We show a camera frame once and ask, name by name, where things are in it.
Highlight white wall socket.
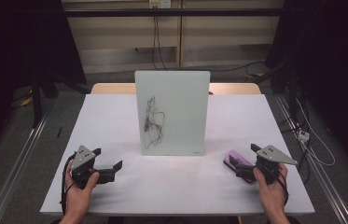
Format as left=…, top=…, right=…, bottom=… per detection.
left=148, top=0, right=172, bottom=9

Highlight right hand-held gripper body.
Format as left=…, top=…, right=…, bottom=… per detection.
left=255, top=145, right=299, bottom=185

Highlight black horizontal bar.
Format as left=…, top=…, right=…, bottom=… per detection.
left=63, top=7, right=285, bottom=18

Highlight metal floor rail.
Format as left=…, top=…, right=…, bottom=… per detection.
left=0, top=113, right=50, bottom=224
left=273, top=92, right=348, bottom=224

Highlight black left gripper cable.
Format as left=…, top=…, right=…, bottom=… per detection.
left=60, top=153, right=81, bottom=216

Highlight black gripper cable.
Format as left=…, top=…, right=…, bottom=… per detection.
left=60, top=153, right=81, bottom=216
left=268, top=167, right=289, bottom=207

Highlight person's left hand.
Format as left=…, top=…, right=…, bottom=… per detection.
left=63, top=160, right=101, bottom=219

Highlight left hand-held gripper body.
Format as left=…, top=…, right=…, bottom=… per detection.
left=70, top=145, right=97, bottom=189

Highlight white power strip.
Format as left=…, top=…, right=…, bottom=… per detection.
left=297, top=130, right=311, bottom=143

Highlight white floor cable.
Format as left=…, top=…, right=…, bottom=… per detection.
left=295, top=98, right=336, bottom=167

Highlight black hanging cables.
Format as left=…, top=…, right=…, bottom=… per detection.
left=150, top=7, right=168, bottom=71

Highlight purple board eraser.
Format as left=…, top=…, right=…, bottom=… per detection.
left=223, top=149, right=257, bottom=185

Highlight person's right hand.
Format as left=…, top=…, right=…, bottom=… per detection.
left=253, top=162, right=289, bottom=217

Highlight white whiteboard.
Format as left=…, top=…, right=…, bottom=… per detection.
left=134, top=70, right=211, bottom=157

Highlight black metal stand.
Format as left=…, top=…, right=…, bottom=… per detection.
left=30, top=71, right=44, bottom=129

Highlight black floor cable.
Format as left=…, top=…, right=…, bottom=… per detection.
left=208, top=61, right=267, bottom=74

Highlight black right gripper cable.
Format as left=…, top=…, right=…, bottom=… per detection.
left=268, top=167, right=289, bottom=207

